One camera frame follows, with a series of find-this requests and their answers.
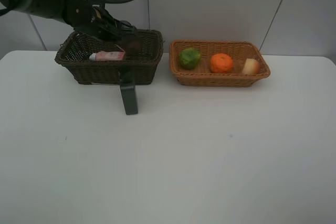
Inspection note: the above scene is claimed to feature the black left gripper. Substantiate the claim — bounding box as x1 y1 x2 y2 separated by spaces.
65 0 137 43

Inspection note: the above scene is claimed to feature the pink detergent bottle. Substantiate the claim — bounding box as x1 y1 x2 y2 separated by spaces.
89 51 125 61

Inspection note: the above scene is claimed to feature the green lime fruit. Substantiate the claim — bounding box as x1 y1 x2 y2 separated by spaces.
179 48 202 70

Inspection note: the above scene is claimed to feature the orange mandarin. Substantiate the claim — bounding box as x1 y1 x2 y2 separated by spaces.
210 54 234 73

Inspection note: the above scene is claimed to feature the red orange apple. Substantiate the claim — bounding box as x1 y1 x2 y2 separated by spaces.
241 58 260 75

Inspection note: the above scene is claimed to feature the dark brown wicker basket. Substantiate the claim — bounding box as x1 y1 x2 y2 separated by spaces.
55 29 163 85

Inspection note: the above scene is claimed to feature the light brown wicker basket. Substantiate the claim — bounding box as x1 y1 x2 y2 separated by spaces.
169 40 271 88

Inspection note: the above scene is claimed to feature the translucent brown plastic cup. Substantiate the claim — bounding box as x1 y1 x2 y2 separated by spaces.
123 39 141 55

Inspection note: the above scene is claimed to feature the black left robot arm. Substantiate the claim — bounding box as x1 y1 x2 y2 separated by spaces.
1 0 137 41

